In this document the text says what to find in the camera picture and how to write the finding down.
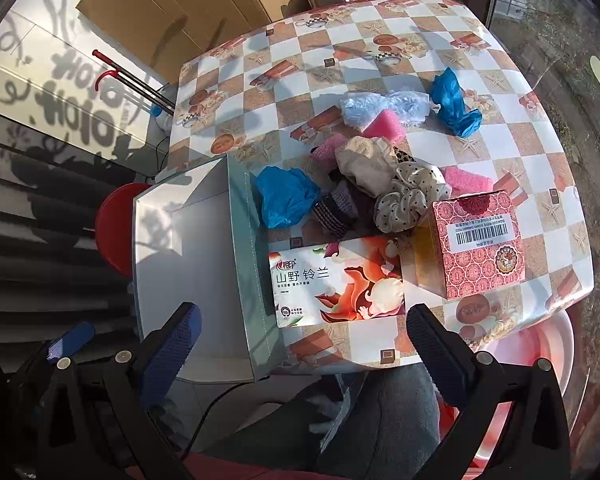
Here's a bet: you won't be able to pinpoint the pink sponge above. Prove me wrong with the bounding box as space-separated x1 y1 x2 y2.
362 109 409 142
440 165 494 199

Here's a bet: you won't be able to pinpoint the red patterned carton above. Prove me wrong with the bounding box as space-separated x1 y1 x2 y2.
413 190 527 301

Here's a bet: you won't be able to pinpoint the checkered printed tablecloth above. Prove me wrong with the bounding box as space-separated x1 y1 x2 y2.
167 0 596 377

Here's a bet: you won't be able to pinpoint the floral tissue packet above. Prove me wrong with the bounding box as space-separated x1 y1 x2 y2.
268 236 407 329

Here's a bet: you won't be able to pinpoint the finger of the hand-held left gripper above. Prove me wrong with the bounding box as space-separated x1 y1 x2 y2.
10 321 97 386

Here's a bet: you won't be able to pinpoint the pink plastic basin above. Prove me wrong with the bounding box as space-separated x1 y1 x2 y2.
430 310 577 467

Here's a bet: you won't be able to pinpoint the cream polka dot scrunchie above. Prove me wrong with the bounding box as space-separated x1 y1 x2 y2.
372 162 452 234

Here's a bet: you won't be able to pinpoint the dark striped knit sock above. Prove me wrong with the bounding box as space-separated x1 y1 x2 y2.
312 180 377 237

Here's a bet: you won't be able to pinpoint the person's grey pants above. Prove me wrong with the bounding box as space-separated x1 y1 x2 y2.
200 360 442 480

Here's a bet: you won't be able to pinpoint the leopard print scrunchie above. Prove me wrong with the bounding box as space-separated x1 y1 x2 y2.
392 145 422 167

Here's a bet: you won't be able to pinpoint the white storage box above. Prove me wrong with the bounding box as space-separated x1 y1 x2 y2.
132 152 287 384

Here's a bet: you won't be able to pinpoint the red handled metal poles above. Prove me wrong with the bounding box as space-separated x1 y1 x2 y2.
92 49 177 117

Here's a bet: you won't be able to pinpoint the blue disposable shoe cover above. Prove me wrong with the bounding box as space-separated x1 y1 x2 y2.
254 166 322 231
429 66 484 139

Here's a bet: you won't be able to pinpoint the white detergent bottle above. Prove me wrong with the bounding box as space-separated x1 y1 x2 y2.
151 105 174 134

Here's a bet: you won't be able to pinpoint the black cable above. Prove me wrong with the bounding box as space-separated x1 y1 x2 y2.
184 381 261 458
154 135 167 181

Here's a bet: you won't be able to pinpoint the red round stool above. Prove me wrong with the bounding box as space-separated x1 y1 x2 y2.
94 183 152 279

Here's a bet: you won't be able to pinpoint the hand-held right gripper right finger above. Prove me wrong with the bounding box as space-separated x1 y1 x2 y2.
406 303 573 480

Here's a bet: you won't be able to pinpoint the light blue mesh cap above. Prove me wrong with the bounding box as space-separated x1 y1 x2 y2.
386 91 432 128
340 93 387 128

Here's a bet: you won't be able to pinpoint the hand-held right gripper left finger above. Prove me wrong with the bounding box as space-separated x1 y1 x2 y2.
35 301 203 480

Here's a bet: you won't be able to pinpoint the brown cardboard sheet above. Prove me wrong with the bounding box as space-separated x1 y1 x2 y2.
77 0 333 87

